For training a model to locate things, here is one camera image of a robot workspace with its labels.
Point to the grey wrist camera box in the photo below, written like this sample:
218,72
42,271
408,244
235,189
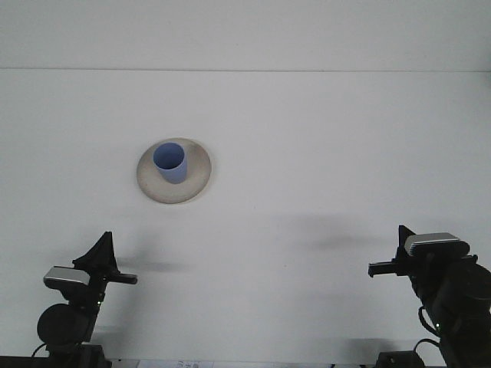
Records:
65,276
433,239

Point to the pale round plate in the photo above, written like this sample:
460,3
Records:
195,184

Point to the white printed paper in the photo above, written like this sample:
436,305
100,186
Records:
172,364

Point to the pale blue cup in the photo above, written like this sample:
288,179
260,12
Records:
170,168

